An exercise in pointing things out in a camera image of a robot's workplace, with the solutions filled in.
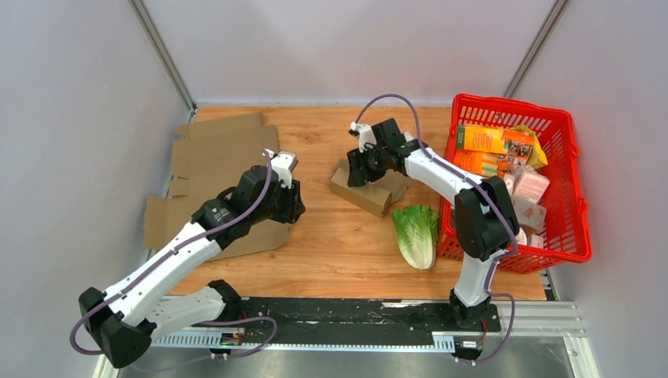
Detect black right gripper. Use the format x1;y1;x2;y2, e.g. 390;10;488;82
347;144;388;187

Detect brown cardboard box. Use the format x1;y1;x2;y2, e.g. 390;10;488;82
330;159;413;218

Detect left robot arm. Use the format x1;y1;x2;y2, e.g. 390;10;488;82
70;157;306;369

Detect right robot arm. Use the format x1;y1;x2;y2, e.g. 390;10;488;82
347;118;520;330

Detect green lettuce head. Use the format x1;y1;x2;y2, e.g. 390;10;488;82
391;205;439;270

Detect flat brown cardboard sheet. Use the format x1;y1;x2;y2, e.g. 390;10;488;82
143;112;279;250

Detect orange sponge pack lower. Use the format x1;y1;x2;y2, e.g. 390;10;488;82
454;149;499;177

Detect pink snack package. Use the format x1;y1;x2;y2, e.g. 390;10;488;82
513;169;551;204

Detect yellow snack bag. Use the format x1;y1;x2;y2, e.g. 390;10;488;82
510;124;548;171

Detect pink white package lower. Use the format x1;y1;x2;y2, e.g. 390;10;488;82
510;195;547;235

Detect red plastic basket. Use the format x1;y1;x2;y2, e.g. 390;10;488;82
444;93;592;274

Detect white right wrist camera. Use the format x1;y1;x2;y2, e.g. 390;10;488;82
349;121;377;153

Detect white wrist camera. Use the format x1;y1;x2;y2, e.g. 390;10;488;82
349;121;377;153
263;149;299;189

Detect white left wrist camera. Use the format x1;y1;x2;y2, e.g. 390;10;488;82
263;149;299;189

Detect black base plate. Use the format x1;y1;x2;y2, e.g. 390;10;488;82
220;297;501;347

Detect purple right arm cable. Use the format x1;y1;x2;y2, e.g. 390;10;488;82
354;94;518;365

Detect aluminium frame post left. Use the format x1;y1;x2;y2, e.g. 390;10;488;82
128;0;198;118

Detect aluminium frame post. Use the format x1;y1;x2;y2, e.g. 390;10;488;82
128;0;198;118
503;0;571;98

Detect aluminium frame post right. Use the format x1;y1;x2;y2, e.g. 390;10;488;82
503;0;571;98

